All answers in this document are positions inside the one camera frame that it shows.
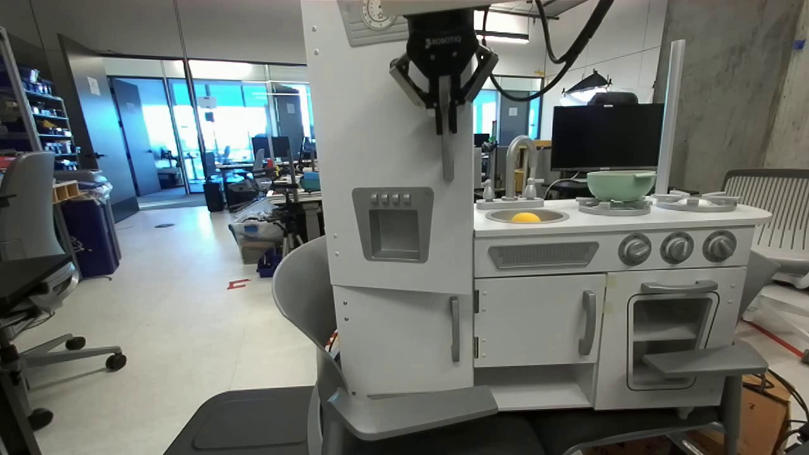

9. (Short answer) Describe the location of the storage shelf rack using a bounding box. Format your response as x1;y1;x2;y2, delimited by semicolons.
0;22;80;172

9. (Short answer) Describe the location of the grey oven door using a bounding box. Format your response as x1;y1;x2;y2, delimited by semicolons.
640;338;770;379

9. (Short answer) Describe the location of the white mesh chair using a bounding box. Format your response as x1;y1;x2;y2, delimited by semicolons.
721;166;809;286

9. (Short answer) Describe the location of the dark grey seat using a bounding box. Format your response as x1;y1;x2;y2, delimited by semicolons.
161;384;320;455

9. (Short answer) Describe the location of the white toy kitchen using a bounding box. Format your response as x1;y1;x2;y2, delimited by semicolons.
298;0;774;418

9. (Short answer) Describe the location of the black computer monitor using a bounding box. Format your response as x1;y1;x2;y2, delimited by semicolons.
551;91;667;173

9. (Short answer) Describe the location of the white narrow cabinet door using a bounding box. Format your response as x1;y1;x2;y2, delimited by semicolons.
332;286;477;399

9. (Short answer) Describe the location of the pale vertical post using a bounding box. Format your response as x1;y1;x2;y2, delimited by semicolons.
655;35;690;197

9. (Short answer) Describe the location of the white wide cabinet door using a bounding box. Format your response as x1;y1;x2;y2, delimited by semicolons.
473;272;608;372

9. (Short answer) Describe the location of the grey stove knob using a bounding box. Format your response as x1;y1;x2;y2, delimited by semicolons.
617;231;655;268
660;230;697;268
703;230;737;264

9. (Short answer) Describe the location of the cardboard box with wires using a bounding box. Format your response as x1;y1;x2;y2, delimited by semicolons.
731;374;794;455

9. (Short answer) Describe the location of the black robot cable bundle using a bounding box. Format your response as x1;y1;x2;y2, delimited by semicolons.
482;0;617;104

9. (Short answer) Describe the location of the grey flat board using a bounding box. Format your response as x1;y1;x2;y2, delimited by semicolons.
325;384;499;442

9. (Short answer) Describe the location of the grey toy faucet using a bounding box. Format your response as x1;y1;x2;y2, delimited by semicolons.
475;134;547;212

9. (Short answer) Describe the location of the grey office chair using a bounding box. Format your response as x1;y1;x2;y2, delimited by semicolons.
0;149;130;455

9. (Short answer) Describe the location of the green toy bowl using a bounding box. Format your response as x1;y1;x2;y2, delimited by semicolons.
583;168;657;204

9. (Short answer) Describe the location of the white tall cupboard door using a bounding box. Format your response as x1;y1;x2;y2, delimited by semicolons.
298;0;477;297

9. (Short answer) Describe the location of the grey sink basin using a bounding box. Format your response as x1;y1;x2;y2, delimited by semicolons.
485;204;571;228

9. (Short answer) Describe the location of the grey burner grate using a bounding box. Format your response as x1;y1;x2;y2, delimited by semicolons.
575;195;655;216
655;190;742;212

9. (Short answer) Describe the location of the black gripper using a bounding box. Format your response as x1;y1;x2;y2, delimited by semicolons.
389;10;499;135

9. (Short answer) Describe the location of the blue suitcase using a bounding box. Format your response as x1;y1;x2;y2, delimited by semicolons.
58;195;123;281

